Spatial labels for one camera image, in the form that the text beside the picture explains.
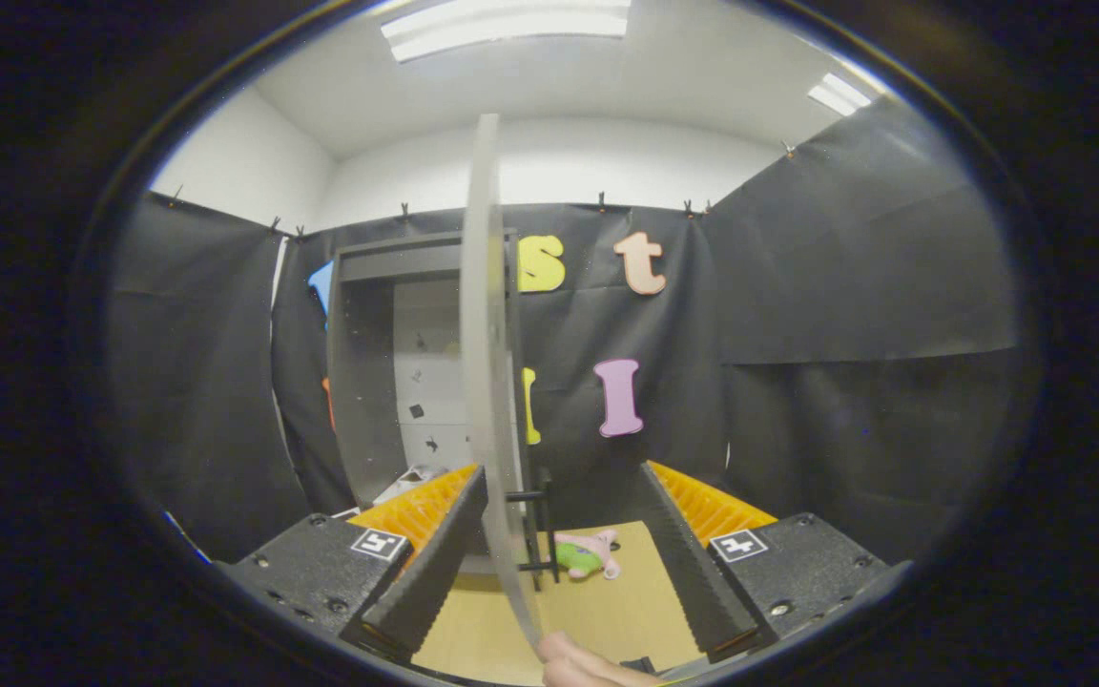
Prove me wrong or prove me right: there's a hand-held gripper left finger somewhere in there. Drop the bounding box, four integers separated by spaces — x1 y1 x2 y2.
214 464 490 663

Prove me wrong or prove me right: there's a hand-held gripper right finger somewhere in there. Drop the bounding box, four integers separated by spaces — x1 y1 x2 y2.
640 460 914 664

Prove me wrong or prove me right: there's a white shoe with striped sides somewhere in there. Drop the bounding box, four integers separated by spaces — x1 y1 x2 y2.
373 465 450 507

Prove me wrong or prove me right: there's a grey shoe cabinet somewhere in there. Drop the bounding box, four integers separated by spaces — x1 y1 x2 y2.
325 229 524 573

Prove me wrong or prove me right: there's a green pink plush toy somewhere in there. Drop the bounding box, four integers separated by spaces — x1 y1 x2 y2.
552 530 622 581

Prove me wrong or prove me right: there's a black backdrop cloth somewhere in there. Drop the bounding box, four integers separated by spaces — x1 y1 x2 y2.
106 95 1042 573

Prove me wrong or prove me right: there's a small ceiling light panel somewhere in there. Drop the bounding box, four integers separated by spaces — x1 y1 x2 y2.
807 72 873 117

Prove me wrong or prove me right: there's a large ceiling light panel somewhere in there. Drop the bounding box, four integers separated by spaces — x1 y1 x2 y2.
380 0 632 64

